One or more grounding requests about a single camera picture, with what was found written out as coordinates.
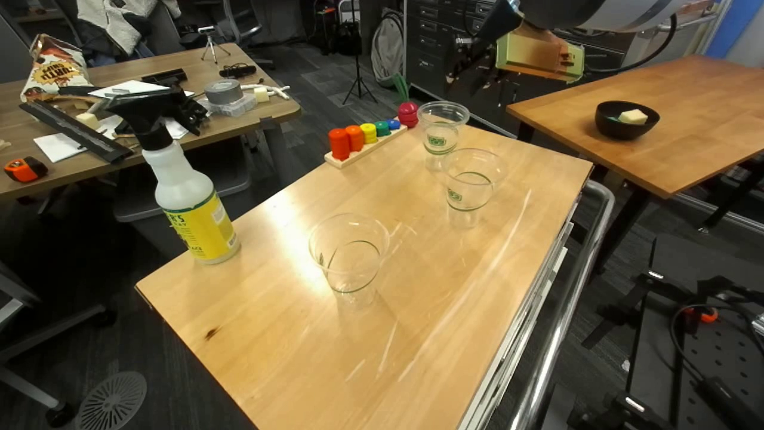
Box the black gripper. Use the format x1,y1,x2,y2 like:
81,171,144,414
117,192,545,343
442,0,530,86

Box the grey tool cabinet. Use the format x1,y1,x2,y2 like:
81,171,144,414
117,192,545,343
403,0,723,134

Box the white round fan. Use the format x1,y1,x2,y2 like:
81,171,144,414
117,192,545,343
369,8,411,88

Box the red radish toy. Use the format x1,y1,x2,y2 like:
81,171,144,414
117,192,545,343
394,98,423,131

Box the black light stand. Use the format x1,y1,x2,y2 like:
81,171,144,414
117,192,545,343
340,0,380,109

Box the colourful toy blocks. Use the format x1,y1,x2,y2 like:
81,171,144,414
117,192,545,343
323,124,411,172

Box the orange cylinder peg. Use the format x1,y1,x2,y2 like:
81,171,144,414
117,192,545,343
345,123,369,153

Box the red cylinder peg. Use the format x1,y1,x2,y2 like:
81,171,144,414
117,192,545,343
328,127,356,164

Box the black bowl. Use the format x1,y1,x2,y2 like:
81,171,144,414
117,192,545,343
593,98,665,144

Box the yellow food piece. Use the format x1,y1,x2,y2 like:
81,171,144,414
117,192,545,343
617,109,652,129

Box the black small device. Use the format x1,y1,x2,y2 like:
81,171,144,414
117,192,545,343
218,61,261,81

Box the wooden side table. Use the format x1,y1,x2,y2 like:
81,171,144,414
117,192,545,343
504,52,764,241

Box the grey round container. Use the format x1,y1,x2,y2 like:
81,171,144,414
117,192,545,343
203,74,243,109

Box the small desk tripod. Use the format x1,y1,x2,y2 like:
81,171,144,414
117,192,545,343
197,23,228,67

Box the blue panel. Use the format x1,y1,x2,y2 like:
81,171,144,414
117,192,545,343
703,0,764,63

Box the black rectangular pad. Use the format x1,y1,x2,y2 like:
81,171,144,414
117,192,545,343
140,67,191,91

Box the white yellow spray bottle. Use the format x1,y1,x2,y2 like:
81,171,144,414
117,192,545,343
93,81,243,267

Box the white paper sheet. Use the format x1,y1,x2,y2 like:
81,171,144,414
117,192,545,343
89,78,173,104
32,129,89,165

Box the wooden office desk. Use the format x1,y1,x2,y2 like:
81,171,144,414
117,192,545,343
0,41,303,202

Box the grey white jacket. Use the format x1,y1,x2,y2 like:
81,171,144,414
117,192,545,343
74,0,187,57

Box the orange clamp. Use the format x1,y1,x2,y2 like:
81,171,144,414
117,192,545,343
680,305,723,327

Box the black tripod stand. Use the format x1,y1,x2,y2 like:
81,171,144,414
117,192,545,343
567,238,764,430

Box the black flat bar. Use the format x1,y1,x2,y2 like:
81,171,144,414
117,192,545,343
17,98,136,167

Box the snack chips bag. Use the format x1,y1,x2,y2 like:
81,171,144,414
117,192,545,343
17,31,97,104

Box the orange tape measure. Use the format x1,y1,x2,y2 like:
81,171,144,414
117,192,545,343
2,156,51,186

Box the office chair base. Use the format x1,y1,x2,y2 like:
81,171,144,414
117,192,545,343
0,260,152,430

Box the yellow green wrist camera housing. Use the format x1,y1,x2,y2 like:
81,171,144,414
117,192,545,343
494,29,588,85

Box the white cable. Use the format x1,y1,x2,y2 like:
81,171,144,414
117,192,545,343
236,79,295,104

